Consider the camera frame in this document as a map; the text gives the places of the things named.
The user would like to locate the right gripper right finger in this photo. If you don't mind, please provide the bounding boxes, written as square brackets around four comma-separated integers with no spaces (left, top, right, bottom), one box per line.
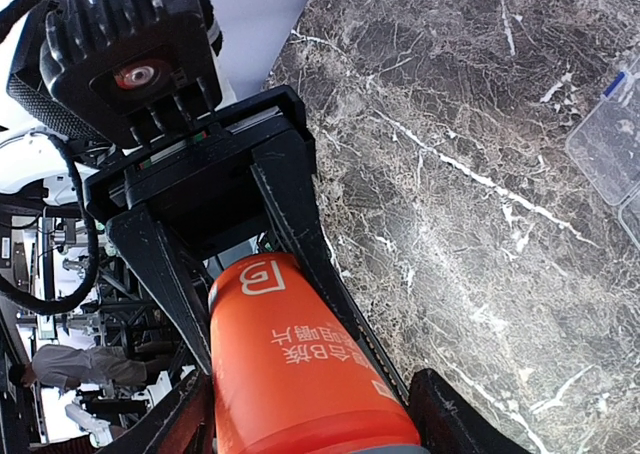
[408,368,528,454]

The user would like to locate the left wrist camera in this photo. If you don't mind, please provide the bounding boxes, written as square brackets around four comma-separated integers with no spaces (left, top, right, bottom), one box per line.
[1,0,223,149]

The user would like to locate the red pill bottle grey cap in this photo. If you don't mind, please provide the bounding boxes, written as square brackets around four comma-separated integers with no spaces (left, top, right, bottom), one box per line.
[210,253,424,453]

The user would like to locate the person in background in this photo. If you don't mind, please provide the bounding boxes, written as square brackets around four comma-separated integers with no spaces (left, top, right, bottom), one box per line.
[8,344,172,392]

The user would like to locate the clear plastic pill organizer box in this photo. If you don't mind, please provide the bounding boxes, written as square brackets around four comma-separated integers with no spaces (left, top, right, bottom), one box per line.
[565,60,639,245]

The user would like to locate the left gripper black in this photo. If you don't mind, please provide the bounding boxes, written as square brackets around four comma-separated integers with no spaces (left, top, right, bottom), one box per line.
[84,85,409,407]

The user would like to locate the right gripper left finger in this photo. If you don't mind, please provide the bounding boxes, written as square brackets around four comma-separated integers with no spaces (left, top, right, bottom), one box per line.
[98,370,215,454]

